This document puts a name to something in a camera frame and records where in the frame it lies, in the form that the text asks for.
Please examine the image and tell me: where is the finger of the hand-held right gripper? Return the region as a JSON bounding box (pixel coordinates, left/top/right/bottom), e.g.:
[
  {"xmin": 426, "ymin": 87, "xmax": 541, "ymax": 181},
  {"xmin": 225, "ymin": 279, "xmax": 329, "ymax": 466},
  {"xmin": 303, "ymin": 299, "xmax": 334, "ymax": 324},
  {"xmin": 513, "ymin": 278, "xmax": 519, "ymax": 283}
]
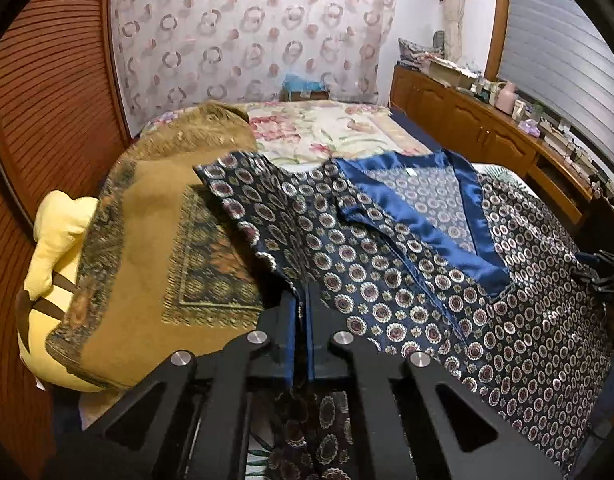
[{"xmin": 574, "ymin": 249, "xmax": 614, "ymax": 295}]

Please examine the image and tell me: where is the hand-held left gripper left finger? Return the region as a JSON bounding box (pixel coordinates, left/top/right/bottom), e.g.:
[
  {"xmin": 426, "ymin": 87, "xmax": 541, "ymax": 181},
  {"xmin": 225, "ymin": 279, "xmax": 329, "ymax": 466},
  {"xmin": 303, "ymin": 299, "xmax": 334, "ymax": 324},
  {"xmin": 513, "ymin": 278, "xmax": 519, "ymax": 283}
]
[{"xmin": 52, "ymin": 285, "xmax": 304, "ymax": 480}]

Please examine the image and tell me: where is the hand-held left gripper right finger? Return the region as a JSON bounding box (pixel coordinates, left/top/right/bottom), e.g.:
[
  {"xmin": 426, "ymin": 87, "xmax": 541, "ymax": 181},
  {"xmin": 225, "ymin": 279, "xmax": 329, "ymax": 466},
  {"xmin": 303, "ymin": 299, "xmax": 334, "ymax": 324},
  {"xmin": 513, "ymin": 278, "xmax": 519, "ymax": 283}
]
[{"xmin": 307, "ymin": 285, "xmax": 564, "ymax": 480}]

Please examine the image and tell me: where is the navy medallion print pajama top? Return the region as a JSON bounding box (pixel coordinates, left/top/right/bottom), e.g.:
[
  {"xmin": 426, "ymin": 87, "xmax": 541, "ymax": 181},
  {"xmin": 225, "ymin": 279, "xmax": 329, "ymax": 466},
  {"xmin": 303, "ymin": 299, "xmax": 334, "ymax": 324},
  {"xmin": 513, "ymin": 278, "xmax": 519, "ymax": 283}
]
[{"xmin": 193, "ymin": 150, "xmax": 614, "ymax": 480}]

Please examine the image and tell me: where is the pink bottle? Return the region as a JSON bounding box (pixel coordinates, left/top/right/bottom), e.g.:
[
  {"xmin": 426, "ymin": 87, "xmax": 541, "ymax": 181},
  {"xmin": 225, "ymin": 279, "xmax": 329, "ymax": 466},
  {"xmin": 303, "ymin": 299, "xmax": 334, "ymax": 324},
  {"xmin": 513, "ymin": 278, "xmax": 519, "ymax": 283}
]
[{"xmin": 496, "ymin": 81, "xmax": 518, "ymax": 113}]

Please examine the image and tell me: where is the wooden cabinet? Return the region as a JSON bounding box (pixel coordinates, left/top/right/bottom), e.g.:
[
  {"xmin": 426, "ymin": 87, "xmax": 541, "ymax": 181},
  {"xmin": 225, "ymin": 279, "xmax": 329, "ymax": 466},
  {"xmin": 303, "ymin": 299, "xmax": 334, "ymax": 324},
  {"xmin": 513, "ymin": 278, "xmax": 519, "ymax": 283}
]
[{"xmin": 389, "ymin": 62, "xmax": 602, "ymax": 226}]

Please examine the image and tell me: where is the brown patterned blanket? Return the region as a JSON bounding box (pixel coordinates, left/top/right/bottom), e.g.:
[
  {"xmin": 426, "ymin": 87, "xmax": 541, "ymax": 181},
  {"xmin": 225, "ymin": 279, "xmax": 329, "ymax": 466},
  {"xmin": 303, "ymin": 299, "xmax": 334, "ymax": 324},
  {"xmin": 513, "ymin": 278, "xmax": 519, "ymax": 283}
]
[{"xmin": 44, "ymin": 101, "xmax": 288, "ymax": 391}]

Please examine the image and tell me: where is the navy mattress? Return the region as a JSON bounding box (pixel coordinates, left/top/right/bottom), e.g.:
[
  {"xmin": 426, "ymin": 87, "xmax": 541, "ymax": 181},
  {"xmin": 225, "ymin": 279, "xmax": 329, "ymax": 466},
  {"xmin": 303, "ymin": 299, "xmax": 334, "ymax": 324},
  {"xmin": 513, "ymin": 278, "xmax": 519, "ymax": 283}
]
[{"xmin": 389, "ymin": 107, "xmax": 448, "ymax": 156}]

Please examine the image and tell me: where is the floral quilt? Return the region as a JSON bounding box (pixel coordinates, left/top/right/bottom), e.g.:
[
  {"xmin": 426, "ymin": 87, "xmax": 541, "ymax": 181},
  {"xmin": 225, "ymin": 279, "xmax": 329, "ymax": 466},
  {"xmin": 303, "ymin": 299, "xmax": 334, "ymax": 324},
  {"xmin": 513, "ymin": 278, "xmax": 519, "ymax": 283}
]
[{"xmin": 140, "ymin": 100, "xmax": 433, "ymax": 168}]

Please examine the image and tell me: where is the cardboard box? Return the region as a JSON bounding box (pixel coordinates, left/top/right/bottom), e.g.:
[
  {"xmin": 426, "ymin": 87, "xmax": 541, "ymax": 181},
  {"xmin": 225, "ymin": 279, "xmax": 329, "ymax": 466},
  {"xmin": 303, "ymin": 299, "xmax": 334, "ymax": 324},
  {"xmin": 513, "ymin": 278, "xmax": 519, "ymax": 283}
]
[{"xmin": 422, "ymin": 57, "xmax": 480, "ymax": 88}]

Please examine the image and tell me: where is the yellow plush pillow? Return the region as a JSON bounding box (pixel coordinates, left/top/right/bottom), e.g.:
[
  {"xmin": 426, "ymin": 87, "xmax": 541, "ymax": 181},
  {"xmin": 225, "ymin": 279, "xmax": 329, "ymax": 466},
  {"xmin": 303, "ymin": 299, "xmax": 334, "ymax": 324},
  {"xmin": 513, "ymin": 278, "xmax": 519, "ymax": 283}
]
[{"xmin": 16, "ymin": 191, "xmax": 105, "ymax": 392}]

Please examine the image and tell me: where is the blue tissue box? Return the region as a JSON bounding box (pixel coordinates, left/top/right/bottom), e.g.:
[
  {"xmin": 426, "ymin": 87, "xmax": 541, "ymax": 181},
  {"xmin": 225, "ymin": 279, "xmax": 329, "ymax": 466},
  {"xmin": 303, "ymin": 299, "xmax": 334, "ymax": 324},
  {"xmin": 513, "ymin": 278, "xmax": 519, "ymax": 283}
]
[{"xmin": 281, "ymin": 74, "xmax": 330, "ymax": 102}]

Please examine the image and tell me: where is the beige curtain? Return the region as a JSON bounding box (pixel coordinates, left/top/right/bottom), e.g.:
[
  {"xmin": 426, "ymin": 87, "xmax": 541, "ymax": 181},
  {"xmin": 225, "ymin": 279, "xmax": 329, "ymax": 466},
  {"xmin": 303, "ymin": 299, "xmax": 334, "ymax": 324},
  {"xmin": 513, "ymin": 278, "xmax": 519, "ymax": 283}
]
[{"xmin": 439, "ymin": 0, "xmax": 470, "ymax": 63}]

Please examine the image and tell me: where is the wooden slatted door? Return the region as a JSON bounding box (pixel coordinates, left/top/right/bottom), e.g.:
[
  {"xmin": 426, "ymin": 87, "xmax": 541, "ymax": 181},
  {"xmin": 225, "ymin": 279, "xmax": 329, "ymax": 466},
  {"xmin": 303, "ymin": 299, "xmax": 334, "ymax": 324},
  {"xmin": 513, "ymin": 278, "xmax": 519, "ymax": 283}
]
[{"xmin": 0, "ymin": 0, "xmax": 133, "ymax": 480}]

